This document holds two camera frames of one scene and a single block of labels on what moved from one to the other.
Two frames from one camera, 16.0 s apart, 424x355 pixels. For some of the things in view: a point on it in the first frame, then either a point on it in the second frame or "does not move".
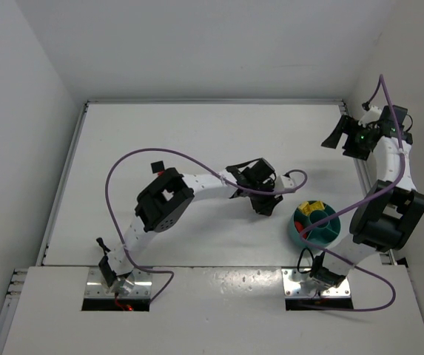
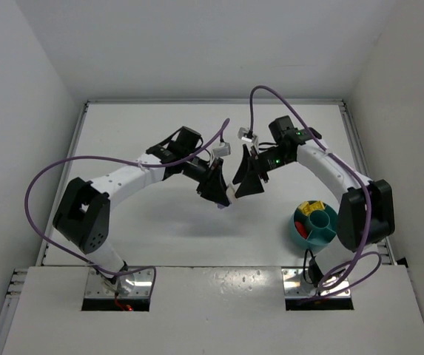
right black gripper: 350,141 → 255,167
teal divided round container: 322,234 does not move
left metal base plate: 97,285 does not move
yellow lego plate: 317,205 does not move
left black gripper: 264,202 → 209,177
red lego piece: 300,228 does not move
